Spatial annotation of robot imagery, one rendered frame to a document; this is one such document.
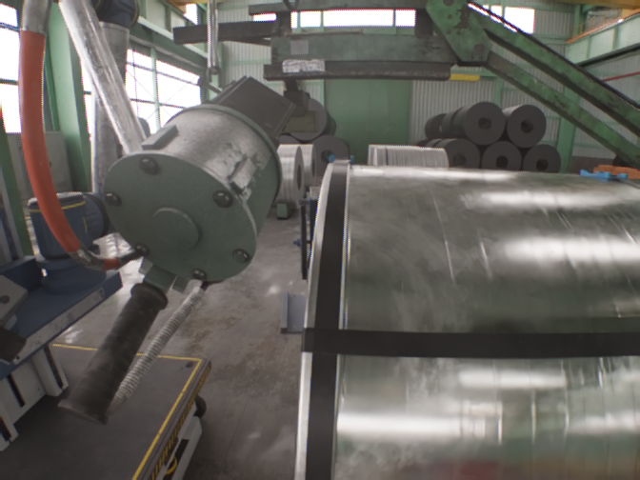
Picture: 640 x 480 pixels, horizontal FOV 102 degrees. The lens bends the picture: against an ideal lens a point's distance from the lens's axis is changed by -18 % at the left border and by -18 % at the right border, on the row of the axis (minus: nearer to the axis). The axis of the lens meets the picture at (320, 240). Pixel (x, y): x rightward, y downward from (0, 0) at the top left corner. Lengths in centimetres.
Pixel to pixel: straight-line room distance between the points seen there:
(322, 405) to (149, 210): 29
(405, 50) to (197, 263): 123
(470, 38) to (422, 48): 18
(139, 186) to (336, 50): 119
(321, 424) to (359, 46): 128
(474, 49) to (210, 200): 127
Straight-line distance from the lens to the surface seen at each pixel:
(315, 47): 140
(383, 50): 139
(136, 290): 36
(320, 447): 43
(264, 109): 40
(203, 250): 30
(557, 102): 149
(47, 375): 181
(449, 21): 144
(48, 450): 164
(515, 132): 1318
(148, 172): 26
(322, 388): 41
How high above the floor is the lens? 142
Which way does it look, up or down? 18 degrees down
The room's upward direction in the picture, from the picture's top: straight up
